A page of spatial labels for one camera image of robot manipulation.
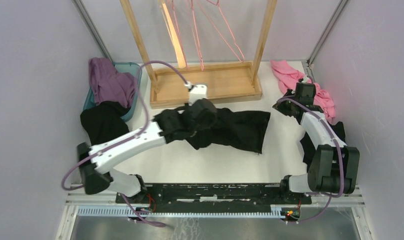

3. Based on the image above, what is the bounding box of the black pleated skirt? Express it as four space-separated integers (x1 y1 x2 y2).
153 107 271 154

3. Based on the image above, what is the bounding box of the black garment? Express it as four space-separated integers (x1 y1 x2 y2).
300 120 347 170
80 101 129 145

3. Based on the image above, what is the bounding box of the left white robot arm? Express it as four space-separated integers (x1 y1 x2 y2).
83 98 217 204

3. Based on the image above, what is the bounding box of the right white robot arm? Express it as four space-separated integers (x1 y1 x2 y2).
273 81 360 204

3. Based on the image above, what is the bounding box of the wooden hanger rack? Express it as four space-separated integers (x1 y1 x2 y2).
120 0 277 109

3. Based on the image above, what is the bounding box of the pink garment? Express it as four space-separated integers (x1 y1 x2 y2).
270 59 336 124

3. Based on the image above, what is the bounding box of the teal plastic basket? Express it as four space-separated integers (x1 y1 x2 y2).
83 61 143 123

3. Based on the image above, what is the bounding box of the purple garment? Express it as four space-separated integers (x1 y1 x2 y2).
89 57 137 109

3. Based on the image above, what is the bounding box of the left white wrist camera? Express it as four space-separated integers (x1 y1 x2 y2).
184 81 208 106

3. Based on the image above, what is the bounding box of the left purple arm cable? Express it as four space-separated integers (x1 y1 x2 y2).
61 60 191 192

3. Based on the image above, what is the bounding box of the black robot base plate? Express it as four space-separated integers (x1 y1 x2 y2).
115 183 312 214

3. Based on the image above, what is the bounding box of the pink wire hanger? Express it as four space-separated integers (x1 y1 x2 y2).
195 0 245 64
168 0 205 71

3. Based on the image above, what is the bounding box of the slotted grey cable duct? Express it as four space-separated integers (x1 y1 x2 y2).
77 205 285 220

